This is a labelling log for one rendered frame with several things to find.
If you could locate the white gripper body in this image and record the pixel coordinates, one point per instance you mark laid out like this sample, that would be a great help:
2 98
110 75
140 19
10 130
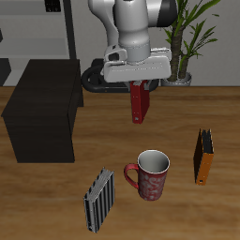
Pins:
137 70

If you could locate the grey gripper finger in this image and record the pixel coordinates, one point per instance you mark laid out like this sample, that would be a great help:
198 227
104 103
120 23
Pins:
146 84
131 83

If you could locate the orange book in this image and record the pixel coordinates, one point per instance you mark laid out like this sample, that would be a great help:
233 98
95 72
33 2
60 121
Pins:
203 159

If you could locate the black and white striped book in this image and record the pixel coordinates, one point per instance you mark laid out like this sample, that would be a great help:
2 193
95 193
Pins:
101 200

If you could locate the green pot plant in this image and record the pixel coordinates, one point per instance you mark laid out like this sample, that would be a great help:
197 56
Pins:
184 40

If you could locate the dark wooden cabinet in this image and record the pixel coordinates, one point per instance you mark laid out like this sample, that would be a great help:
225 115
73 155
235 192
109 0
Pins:
43 109

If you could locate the red patterned mug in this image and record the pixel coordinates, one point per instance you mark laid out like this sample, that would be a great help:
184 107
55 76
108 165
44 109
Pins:
151 176

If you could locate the white bookshelf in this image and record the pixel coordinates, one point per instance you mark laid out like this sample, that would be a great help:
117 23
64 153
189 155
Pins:
34 28

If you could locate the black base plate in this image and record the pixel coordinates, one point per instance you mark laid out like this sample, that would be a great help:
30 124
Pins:
93 79

